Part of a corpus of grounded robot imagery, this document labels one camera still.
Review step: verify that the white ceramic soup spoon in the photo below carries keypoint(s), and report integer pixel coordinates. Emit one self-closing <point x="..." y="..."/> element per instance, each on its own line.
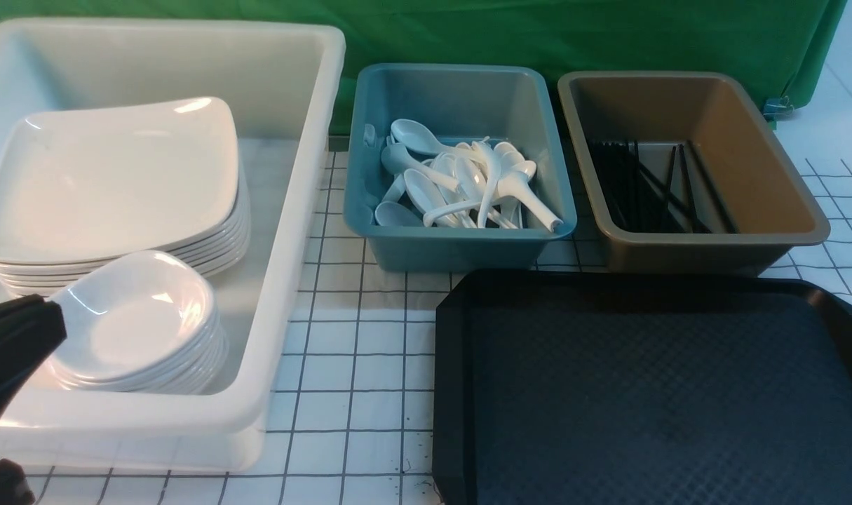
<point x="396" y="160"/>

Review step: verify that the large white square plate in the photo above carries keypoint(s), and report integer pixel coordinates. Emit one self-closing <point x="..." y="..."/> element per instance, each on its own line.
<point x="80" y="186"/>

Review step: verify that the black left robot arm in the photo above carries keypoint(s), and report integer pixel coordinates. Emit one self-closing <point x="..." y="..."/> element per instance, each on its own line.
<point x="31" y="328"/>

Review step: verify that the teal plastic spoon bin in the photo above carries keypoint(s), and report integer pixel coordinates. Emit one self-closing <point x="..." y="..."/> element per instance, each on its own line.
<point x="456" y="103"/>

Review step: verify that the pile of white spoons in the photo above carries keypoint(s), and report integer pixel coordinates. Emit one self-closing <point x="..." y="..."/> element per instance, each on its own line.
<point x="494" y="185"/>

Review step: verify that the black plastic serving tray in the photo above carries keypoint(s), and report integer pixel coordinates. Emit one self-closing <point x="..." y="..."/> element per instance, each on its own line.
<point x="603" y="388"/>

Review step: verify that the black chopsticks in bin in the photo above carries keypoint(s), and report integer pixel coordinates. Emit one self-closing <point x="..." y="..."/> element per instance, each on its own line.
<point x="640" y="201"/>

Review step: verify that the large white plastic tub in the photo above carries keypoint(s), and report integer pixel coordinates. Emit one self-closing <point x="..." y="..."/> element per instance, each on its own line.
<point x="281" y="83"/>

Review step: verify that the brown plastic chopstick bin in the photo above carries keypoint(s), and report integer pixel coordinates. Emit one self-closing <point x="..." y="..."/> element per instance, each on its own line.
<point x="770" y="202"/>

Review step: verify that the stack of white small bowls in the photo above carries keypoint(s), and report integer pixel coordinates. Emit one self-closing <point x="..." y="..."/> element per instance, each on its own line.
<point x="146" y="322"/>

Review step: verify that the stack of white square plates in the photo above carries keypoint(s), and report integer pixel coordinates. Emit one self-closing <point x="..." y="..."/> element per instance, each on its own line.
<point x="210" y="255"/>

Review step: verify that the metal binder clip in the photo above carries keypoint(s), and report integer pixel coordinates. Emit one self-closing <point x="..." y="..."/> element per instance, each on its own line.
<point x="777" y="109"/>

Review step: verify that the green cloth backdrop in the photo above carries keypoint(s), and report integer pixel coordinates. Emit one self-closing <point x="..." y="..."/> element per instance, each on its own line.
<point x="774" y="49"/>

